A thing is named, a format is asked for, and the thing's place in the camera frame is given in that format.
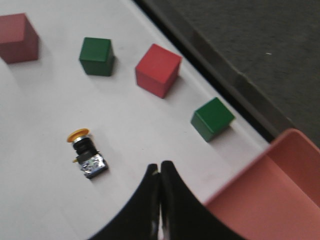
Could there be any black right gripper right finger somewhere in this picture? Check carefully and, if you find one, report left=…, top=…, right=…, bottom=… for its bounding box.
left=160, top=160, right=243, bottom=240

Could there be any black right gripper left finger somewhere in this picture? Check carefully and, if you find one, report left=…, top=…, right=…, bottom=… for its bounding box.
left=91, top=163, right=161, bottom=240

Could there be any yellow push button switch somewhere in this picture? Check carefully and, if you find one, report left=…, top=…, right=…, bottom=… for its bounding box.
left=66, top=128, right=109, bottom=180

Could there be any pink plastic bin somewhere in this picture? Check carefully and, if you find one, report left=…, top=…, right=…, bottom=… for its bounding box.
left=205, top=128, right=320, bottom=240

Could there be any green wooden cube right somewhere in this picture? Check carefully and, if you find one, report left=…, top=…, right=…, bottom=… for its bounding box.
left=190, top=97, right=235, bottom=142

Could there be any green wooden cube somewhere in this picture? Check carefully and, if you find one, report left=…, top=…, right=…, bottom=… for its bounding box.
left=190, top=97, right=235, bottom=142
left=79, top=37, right=115, bottom=77

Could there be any green wooden cube left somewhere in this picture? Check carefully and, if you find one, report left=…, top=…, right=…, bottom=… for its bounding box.
left=79, top=37, right=115, bottom=77

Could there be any grey granite counter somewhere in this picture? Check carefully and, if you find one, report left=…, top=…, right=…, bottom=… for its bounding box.
left=136, top=0, right=320, bottom=145

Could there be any dark pink wooden cube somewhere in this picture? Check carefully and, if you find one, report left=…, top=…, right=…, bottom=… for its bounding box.
left=0, top=13, right=39, bottom=64

